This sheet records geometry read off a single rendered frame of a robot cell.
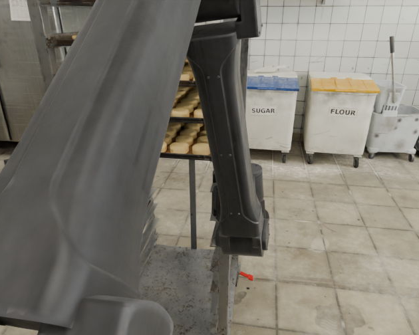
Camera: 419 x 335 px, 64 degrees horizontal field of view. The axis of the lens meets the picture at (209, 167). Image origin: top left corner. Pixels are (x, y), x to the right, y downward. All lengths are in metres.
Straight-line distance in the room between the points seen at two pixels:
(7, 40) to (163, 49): 3.26
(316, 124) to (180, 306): 2.10
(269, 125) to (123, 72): 2.94
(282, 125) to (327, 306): 1.73
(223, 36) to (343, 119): 2.79
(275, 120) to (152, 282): 1.91
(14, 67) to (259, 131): 2.22
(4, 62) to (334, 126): 2.91
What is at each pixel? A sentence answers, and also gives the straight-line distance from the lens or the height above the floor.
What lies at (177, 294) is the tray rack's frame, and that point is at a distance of 1.61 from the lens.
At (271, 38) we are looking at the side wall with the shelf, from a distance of 3.60.
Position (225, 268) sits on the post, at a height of 0.60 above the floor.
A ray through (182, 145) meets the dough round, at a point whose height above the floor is 0.97.
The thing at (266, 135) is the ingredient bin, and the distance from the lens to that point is 3.12.
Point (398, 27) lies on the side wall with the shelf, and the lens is 3.79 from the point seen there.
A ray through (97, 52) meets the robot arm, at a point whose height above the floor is 1.28.
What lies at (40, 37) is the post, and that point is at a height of 1.24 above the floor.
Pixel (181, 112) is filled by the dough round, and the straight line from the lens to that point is 0.87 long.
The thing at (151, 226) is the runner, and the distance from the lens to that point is 1.73.
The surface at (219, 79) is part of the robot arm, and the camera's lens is 0.39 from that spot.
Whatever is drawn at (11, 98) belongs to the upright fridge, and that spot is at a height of 0.59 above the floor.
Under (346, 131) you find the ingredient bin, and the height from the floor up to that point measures 0.35.
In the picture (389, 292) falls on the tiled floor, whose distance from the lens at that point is 2.03.
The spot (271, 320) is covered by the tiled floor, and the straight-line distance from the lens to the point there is 1.73.
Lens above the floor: 1.29
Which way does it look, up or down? 25 degrees down
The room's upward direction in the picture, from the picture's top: straight up
